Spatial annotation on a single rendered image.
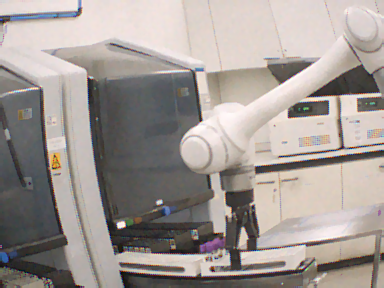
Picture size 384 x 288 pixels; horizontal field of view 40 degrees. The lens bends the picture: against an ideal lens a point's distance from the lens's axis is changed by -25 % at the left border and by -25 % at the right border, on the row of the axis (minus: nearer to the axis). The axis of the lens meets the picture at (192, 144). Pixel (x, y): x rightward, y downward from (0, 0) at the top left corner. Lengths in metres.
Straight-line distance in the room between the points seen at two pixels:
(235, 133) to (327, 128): 2.52
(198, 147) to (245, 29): 3.07
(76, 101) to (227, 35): 2.87
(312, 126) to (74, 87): 2.47
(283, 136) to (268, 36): 0.76
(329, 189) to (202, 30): 1.54
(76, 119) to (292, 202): 2.56
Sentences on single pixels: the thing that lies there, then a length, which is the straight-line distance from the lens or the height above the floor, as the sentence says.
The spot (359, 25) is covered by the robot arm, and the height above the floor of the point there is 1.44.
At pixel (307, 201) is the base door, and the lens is 4.07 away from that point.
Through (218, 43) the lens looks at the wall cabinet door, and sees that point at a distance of 4.55.
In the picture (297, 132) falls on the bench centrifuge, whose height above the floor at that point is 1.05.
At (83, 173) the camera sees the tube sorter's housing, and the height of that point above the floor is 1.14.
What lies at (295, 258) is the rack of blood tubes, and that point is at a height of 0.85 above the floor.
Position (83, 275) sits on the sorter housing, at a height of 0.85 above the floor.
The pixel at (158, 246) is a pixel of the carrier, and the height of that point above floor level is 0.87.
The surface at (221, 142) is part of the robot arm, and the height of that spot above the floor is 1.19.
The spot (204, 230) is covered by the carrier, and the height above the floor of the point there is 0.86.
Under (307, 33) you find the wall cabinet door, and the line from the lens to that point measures 4.28.
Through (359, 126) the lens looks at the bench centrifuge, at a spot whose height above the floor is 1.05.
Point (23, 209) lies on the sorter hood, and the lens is 1.49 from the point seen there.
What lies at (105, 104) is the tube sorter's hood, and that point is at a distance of 1.84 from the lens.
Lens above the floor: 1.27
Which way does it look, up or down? 3 degrees down
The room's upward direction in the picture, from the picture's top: 8 degrees counter-clockwise
